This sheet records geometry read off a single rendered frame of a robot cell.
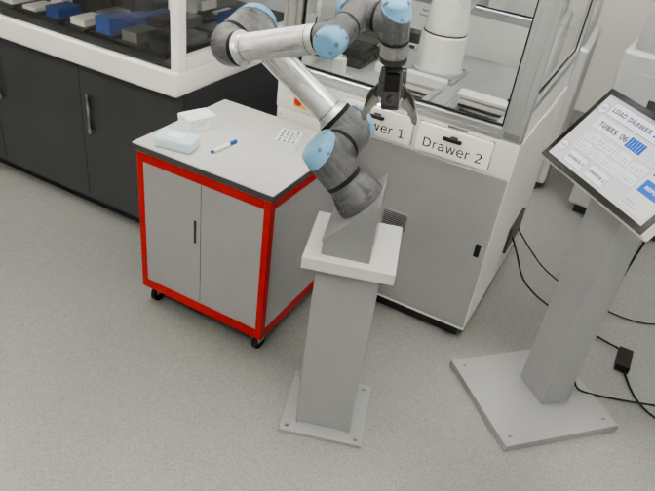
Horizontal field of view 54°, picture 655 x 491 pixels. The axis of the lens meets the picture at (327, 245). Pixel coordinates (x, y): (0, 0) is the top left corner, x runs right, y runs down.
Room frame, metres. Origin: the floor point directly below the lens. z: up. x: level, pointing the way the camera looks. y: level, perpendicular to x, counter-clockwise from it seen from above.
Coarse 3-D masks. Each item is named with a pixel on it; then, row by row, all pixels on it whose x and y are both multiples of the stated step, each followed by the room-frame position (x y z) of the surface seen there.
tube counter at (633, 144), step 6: (624, 132) 1.98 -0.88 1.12; (618, 138) 1.98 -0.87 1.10; (624, 138) 1.96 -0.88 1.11; (630, 138) 1.95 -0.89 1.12; (636, 138) 1.94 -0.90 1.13; (624, 144) 1.94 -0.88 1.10; (630, 144) 1.93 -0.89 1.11; (636, 144) 1.92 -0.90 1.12; (642, 144) 1.90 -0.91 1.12; (630, 150) 1.91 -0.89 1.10; (636, 150) 1.90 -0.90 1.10; (642, 150) 1.88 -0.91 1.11; (648, 150) 1.87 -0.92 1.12; (654, 150) 1.86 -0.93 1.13; (642, 156) 1.86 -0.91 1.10; (648, 156) 1.85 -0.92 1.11; (654, 156) 1.84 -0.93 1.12; (648, 162) 1.83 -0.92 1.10; (654, 162) 1.82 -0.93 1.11
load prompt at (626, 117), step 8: (616, 104) 2.11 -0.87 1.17; (608, 112) 2.10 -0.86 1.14; (616, 112) 2.08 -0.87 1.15; (624, 112) 2.06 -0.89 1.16; (632, 112) 2.04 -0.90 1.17; (616, 120) 2.05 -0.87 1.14; (624, 120) 2.03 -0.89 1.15; (632, 120) 2.01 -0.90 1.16; (640, 120) 1.99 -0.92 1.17; (632, 128) 1.98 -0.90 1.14; (640, 128) 1.96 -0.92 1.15; (648, 128) 1.95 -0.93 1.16; (648, 136) 1.92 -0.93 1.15
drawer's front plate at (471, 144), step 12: (420, 132) 2.32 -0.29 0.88; (432, 132) 2.30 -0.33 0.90; (444, 132) 2.28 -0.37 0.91; (456, 132) 2.27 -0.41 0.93; (420, 144) 2.32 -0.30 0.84; (432, 144) 2.30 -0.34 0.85; (444, 144) 2.28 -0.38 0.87; (468, 144) 2.24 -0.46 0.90; (480, 144) 2.23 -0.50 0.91; (492, 144) 2.21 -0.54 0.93; (444, 156) 2.27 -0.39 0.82; (456, 156) 2.26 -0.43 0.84; (468, 156) 2.24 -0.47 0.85; (480, 156) 2.22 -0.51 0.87; (480, 168) 2.22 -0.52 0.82
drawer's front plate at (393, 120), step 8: (352, 104) 2.44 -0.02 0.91; (360, 104) 2.43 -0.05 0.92; (376, 112) 2.40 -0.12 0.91; (384, 112) 2.38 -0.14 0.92; (392, 112) 2.37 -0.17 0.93; (376, 120) 2.39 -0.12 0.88; (384, 120) 2.38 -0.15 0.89; (392, 120) 2.37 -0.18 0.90; (400, 120) 2.36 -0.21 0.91; (408, 120) 2.34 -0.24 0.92; (376, 128) 2.39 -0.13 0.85; (384, 128) 2.38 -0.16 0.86; (392, 128) 2.37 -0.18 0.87; (400, 128) 2.35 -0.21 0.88; (408, 128) 2.34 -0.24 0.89; (384, 136) 2.38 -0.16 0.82; (392, 136) 2.36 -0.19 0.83; (408, 136) 2.34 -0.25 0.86
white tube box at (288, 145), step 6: (282, 132) 2.34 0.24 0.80; (288, 132) 2.35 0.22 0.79; (294, 132) 2.35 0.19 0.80; (300, 132) 2.36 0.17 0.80; (276, 138) 2.28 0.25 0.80; (282, 138) 2.28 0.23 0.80; (288, 138) 2.29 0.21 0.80; (300, 138) 2.34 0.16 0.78; (276, 144) 2.26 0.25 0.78; (282, 144) 2.25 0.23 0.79; (288, 144) 2.25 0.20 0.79; (294, 144) 2.25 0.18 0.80; (282, 150) 2.25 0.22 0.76; (288, 150) 2.25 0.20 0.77; (294, 150) 2.25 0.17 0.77
